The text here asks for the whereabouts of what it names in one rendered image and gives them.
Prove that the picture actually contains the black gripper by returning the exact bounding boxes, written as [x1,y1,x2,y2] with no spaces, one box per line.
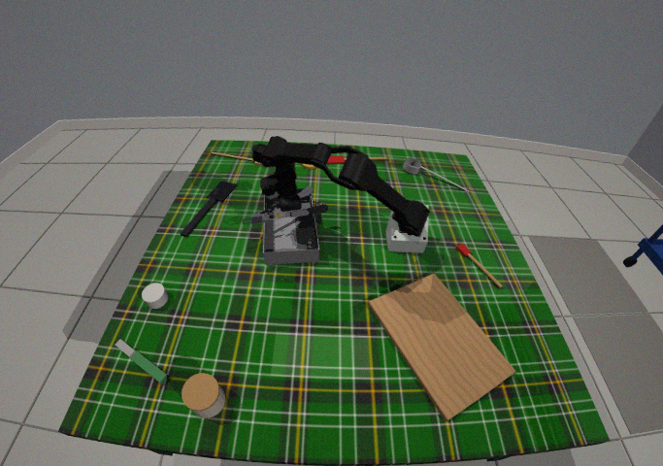
[274,170,302,212]

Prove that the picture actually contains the wooden board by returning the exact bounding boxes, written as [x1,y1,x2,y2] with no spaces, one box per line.
[368,274,516,421]

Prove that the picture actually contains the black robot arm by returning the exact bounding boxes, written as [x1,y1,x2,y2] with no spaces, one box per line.
[252,136,430,237]

